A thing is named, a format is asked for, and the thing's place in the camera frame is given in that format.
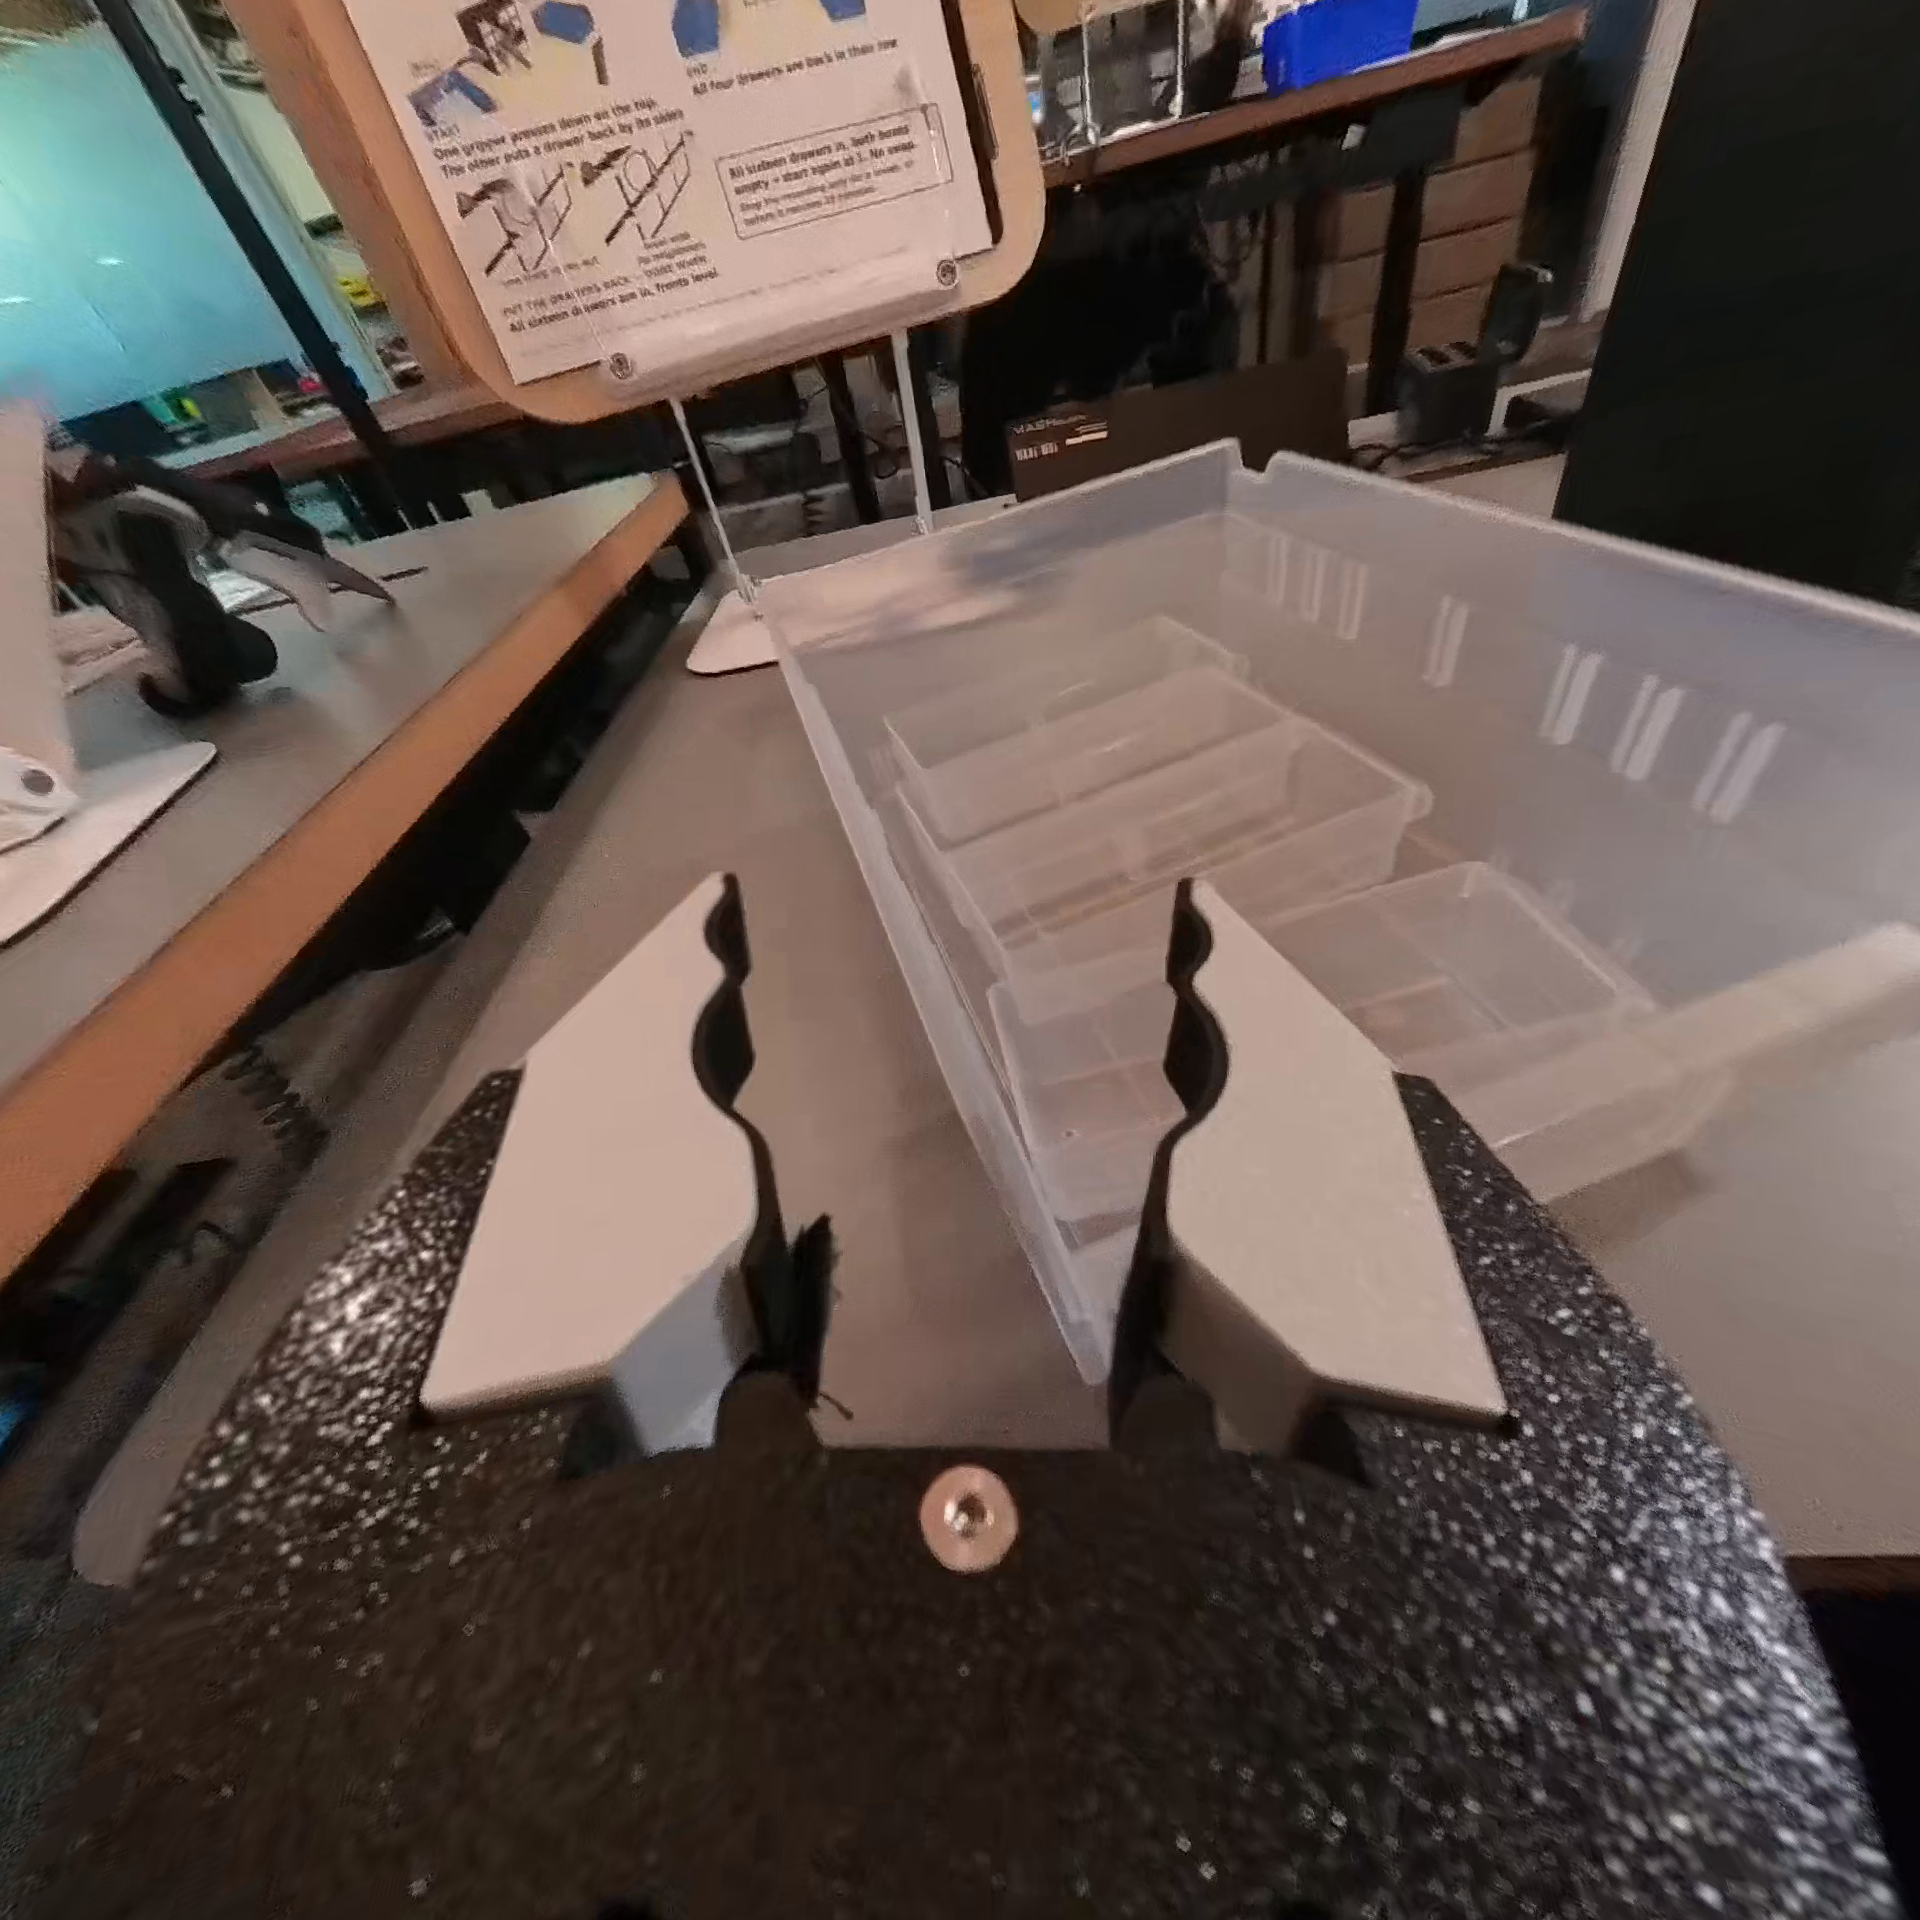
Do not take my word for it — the brown desk with black legs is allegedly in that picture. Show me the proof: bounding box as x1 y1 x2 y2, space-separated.
1036 6 1594 452

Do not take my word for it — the small clear plastic drawer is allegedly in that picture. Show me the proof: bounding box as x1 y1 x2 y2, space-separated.
983 860 1726 1254
882 610 1249 845
961 732 1431 993
895 667 1308 946

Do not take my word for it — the cardboard box stack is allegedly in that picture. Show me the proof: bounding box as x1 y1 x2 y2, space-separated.
1318 77 1554 368

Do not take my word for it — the clear plastic storage bin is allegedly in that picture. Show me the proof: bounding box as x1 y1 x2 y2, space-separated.
759 439 1920 1384

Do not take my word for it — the blue plastic bin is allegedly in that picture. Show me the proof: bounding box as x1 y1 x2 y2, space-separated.
1261 0 1419 96

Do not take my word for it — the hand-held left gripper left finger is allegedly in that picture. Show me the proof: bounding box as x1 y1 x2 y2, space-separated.
420 876 793 1455

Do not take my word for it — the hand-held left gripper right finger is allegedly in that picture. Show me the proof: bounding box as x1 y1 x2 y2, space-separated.
1131 879 1508 1455

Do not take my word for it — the idle hand-held gripper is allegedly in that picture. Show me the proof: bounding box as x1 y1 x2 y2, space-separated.
42 452 397 723

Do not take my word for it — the black battery charger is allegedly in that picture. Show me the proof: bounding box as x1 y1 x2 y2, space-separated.
1395 262 1561 441

